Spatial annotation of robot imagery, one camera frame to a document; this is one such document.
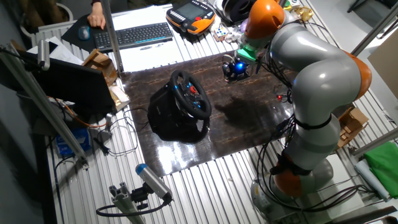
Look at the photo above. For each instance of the forearm in maroon sleeve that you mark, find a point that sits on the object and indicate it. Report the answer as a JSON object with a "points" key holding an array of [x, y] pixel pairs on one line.
{"points": [[96, 2]]}

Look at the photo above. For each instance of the orange black teach pendant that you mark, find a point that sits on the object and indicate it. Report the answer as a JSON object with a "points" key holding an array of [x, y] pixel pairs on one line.
{"points": [[189, 12]]}

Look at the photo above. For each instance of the dark metal bar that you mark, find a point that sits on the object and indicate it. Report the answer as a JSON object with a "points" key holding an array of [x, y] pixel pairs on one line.
{"points": [[367, 216]]}

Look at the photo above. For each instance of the loose white paper sheets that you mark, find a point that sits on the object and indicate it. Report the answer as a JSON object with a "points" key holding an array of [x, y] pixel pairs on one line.
{"points": [[63, 54]]}

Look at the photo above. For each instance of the dark brown marble mat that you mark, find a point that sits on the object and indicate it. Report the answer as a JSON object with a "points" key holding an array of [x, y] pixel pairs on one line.
{"points": [[217, 90]]}

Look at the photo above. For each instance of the grey blue computer mouse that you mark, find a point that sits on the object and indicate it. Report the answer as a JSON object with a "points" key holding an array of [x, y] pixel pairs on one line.
{"points": [[84, 32]]}

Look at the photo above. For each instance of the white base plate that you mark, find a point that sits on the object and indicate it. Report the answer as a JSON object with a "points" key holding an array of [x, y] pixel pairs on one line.
{"points": [[345, 174]]}

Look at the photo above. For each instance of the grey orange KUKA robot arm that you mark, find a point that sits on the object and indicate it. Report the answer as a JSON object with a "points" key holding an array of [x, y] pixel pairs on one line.
{"points": [[323, 81]]}

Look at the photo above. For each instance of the flat brown cardboard sheet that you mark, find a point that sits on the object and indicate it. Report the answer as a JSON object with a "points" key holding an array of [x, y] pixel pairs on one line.
{"points": [[385, 65]]}

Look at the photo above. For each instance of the white round chair frame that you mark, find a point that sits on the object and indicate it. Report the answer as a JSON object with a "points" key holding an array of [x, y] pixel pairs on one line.
{"points": [[71, 14]]}

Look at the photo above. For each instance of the upright aluminium frame post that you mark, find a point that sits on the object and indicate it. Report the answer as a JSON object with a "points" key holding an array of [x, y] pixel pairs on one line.
{"points": [[112, 37]]}

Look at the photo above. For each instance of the open cardboard box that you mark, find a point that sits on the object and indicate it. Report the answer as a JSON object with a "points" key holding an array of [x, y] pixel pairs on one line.
{"points": [[102, 63]]}

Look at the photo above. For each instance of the black camera ball mount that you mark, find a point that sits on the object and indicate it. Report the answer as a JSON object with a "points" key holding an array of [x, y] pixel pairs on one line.
{"points": [[140, 196]]}

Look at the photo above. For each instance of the small board with red LED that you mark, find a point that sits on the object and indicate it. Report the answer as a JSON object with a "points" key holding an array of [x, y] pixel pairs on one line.
{"points": [[279, 98]]}

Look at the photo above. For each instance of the silver camera with blue cap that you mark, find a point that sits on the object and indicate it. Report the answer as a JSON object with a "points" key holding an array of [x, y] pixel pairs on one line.
{"points": [[152, 180]]}

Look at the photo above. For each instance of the large white paper sheet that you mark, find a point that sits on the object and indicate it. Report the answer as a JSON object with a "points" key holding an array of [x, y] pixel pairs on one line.
{"points": [[146, 59]]}

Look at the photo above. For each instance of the black computer keyboard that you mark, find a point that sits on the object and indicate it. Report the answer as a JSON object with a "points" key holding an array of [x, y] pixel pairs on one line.
{"points": [[133, 35]]}

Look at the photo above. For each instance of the yellow green button box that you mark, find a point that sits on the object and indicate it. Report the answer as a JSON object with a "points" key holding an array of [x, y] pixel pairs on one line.
{"points": [[288, 4]]}

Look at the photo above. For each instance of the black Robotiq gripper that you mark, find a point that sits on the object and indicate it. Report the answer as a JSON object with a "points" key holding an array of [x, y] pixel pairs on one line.
{"points": [[240, 70]]}

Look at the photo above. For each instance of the blue cardboard box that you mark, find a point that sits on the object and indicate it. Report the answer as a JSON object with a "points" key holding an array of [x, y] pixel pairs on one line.
{"points": [[63, 149]]}

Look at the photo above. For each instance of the white gold packet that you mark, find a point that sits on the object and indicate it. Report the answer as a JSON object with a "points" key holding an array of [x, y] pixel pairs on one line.
{"points": [[119, 98]]}

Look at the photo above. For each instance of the black Logitech wheel base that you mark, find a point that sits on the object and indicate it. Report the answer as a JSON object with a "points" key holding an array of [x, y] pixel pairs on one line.
{"points": [[164, 118]]}

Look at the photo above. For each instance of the long aluminium frame beam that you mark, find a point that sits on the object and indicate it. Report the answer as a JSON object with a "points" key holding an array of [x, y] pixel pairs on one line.
{"points": [[373, 31], [46, 109], [376, 141]]}

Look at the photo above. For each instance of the green wrist adapter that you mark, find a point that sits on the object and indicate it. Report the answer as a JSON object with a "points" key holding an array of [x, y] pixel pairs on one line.
{"points": [[247, 53]]}

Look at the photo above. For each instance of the white paper roll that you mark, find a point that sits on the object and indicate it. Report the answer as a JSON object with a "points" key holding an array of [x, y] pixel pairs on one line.
{"points": [[371, 179]]}

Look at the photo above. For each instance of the black mouse pad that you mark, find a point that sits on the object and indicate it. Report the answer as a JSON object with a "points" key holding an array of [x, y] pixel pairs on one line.
{"points": [[73, 37]]}

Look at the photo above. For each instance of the silver cylindrical webcam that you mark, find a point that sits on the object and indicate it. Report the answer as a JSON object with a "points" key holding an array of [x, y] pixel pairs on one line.
{"points": [[43, 54]]}

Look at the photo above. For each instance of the black gaming steering wheel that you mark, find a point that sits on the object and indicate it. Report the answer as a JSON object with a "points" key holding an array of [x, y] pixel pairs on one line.
{"points": [[189, 93]]}

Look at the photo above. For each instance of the black filament spool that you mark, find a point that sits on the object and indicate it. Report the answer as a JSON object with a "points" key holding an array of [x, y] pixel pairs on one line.
{"points": [[236, 9]]}

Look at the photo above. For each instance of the shiny gold object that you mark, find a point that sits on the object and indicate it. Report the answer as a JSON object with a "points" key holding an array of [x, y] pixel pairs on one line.
{"points": [[304, 13]]}

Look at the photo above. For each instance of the short aluminium profile stub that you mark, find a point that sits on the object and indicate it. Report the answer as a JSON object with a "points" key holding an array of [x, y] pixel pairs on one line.
{"points": [[124, 202]]}

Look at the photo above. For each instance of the person's bare hand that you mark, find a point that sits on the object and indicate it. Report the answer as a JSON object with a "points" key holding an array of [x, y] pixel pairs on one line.
{"points": [[97, 18]]}

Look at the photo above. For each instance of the green cloth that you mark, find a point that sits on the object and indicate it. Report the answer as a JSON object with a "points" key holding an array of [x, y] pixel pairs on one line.
{"points": [[384, 165]]}

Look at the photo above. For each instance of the Rubik's cube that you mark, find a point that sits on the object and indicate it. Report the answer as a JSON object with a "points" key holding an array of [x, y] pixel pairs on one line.
{"points": [[220, 32]]}

